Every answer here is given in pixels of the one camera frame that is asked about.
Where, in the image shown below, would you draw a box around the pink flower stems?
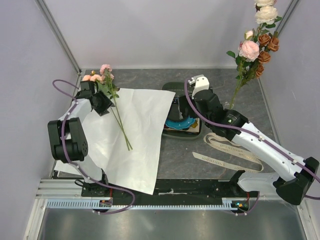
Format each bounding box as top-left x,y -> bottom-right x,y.
81,64 -> 133,151

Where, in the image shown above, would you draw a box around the orange flower stem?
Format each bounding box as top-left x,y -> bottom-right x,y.
254,33 -> 280,78

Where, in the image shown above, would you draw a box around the grey cable duct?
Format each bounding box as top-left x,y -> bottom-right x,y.
46,199 -> 248,211

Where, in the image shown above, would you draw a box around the blue plate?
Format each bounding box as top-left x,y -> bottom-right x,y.
164,116 -> 197,130

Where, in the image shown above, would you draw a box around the dark green tray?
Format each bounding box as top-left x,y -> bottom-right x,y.
162,82 -> 203,140

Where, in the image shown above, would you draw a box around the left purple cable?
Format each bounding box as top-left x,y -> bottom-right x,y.
52,79 -> 136,215

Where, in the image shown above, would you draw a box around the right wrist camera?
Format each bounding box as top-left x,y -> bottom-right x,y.
187,74 -> 210,99

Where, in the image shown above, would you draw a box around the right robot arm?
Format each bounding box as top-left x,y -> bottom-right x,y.
177,89 -> 320,205

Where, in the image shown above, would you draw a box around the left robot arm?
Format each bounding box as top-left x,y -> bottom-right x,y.
47,80 -> 113,198

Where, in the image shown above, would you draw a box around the left aluminium frame post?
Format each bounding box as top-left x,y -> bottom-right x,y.
35,0 -> 82,76

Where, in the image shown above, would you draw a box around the white flower stem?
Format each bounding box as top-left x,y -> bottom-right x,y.
252,0 -> 282,42

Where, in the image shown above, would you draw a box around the white wrapping paper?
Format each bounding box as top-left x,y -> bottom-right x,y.
70,88 -> 175,195

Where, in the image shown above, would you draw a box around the cream ribbon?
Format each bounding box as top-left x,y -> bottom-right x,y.
192,133 -> 264,173

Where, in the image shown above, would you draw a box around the wooden puzzle board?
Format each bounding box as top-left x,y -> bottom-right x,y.
163,119 -> 201,134

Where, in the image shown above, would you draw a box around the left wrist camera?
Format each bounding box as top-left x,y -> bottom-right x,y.
78,80 -> 97,98

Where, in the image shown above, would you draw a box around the clear glass vase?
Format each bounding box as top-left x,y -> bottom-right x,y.
224,102 -> 235,110

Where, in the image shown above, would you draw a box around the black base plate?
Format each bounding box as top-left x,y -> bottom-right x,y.
75,179 -> 258,206

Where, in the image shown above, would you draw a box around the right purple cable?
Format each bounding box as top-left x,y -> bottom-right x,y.
184,77 -> 320,217

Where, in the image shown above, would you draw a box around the purple cable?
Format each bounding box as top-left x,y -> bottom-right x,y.
184,77 -> 320,217
52,79 -> 136,215

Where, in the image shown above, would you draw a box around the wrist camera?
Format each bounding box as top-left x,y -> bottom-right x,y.
78,80 -> 97,98
187,74 -> 210,99

